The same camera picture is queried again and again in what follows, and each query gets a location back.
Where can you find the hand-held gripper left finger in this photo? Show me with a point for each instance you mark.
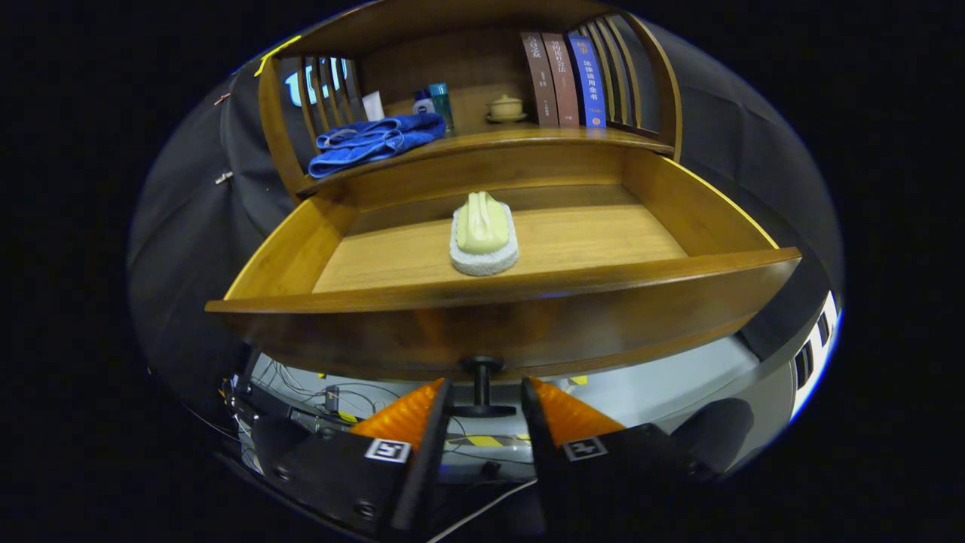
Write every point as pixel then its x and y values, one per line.
pixel 426 467

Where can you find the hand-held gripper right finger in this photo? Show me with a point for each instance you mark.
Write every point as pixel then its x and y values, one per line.
pixel 544 452

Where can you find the wooden drawer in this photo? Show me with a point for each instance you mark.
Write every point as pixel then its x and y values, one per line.
pixel 603 241

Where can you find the green scrub brush white sponge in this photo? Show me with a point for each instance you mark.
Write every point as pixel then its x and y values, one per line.
pixel 482 226

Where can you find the wooden countertop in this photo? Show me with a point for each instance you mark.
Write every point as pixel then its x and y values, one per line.
pixel 528 133

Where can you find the wooden cabinet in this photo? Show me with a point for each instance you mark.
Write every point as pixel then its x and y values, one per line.
pixel 467 60

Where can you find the yellow and black tape strip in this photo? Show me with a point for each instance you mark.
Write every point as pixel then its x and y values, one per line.
pixel 486 440

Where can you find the white box with dark slots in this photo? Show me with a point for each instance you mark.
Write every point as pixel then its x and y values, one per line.
pixel 818 354

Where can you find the blue towel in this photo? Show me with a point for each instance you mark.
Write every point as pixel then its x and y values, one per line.
pixel 369 143

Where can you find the beige lidded tea bowl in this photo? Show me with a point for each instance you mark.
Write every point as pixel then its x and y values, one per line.
pixel 506 108

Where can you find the teal clear bottle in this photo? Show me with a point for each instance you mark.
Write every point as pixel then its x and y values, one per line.
pixel 441 105

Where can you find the white bottle with blue cap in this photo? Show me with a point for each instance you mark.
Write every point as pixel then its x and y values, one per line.
pixel 423 104

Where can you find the white tube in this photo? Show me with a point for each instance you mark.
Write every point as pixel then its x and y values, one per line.
pixel 373 107

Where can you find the dark brown book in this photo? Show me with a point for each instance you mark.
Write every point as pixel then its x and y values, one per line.
pixel 539 79

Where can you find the reddish brown book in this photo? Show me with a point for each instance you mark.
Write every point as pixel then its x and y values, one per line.
pixel 562 79

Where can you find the blue book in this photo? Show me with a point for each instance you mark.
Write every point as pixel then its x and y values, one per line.
pixel 589 79

